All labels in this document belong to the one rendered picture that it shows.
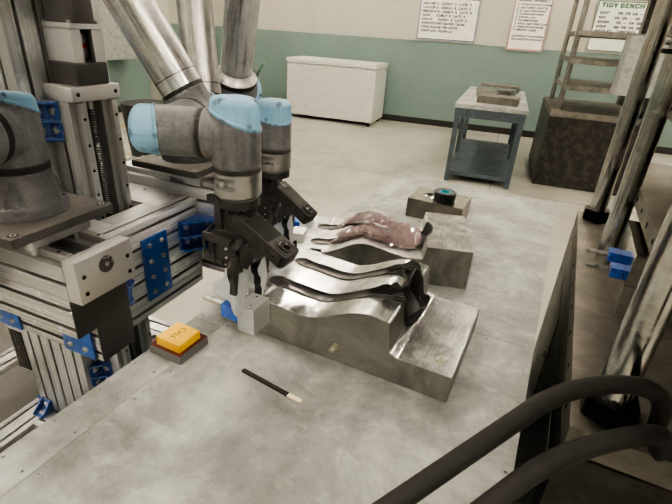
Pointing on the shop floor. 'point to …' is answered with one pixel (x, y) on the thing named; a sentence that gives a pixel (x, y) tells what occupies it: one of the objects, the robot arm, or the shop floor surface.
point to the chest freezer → (336, 88)
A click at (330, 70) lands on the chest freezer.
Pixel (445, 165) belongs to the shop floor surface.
